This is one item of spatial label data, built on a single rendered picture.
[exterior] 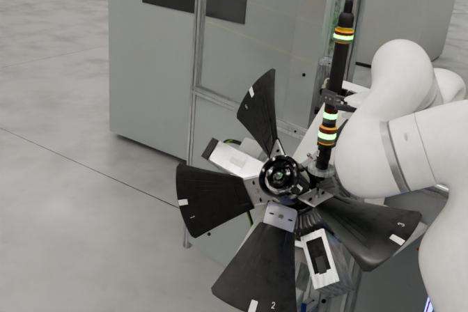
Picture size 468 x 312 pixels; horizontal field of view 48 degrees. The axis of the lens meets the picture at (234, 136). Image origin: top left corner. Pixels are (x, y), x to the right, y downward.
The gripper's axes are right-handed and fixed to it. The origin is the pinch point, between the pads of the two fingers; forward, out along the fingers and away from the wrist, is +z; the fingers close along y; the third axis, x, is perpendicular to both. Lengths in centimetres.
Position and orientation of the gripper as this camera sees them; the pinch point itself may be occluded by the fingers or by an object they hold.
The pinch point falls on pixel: (333, 95)
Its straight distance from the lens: 130.8
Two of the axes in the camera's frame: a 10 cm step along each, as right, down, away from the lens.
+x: 0.9, -9.1, -4.0
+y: 7.0, -2.3, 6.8
